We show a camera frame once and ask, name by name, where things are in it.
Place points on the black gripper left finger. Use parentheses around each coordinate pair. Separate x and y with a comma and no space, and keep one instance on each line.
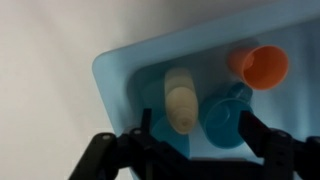
(113,156)

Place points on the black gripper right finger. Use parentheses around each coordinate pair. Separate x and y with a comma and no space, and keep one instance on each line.
(283,153)

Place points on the white plastic bottle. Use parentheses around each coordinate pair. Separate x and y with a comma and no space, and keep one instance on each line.
(180,100)

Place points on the light blue toy sink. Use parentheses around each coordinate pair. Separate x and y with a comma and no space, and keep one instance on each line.
(113,76)

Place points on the blue toy cup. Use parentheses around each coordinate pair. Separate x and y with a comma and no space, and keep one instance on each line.
(220,123)

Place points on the small orange toy cup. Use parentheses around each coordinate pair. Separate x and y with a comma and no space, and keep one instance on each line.
(265,68)

